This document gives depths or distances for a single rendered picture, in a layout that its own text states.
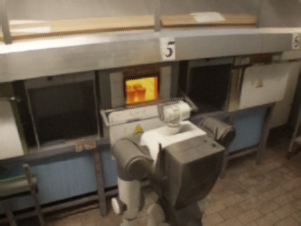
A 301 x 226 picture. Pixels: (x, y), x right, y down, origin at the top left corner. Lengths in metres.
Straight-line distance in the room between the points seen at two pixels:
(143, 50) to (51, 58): 0.53
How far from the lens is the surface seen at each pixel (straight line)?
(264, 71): 2.51
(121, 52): 1.51
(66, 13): 1.65
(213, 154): 0.96
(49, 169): 2.18
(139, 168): 0.92
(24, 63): 1.45
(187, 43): 1.70
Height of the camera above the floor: 1.89
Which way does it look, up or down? 25 degrees down
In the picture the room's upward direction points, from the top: straight up
